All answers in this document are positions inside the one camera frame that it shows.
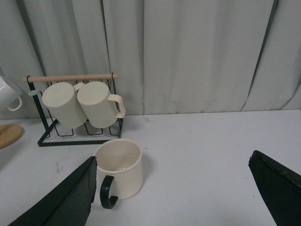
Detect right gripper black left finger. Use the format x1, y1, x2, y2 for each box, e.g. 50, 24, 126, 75
10, 156, 97, 226

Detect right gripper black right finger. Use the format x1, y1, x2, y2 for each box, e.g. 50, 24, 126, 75
248, 150, 301, 226

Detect cream mug black handle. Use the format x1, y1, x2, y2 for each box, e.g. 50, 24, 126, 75
95, 138, 143, 210

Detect wooden mug tree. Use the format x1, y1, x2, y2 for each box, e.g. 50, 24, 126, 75
0, 124, 23, 149

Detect cream ribbed mug right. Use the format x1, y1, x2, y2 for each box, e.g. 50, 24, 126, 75
77, 81, 126, 129

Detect cream ribbed mug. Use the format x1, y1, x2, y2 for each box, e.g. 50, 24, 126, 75
77, 81, 126, 129
42, 82, 87, 129

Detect cream ribbed mug left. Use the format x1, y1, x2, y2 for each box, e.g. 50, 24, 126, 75
42, 82, 87, 129

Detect white ceramic mug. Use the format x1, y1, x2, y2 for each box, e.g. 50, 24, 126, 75
0, 76, 22, 111

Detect grey curtain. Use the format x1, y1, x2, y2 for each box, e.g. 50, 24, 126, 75
0, 0, 301, 119

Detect black wire mug rack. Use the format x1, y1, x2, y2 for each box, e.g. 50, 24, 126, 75
23, 73, 123, 147

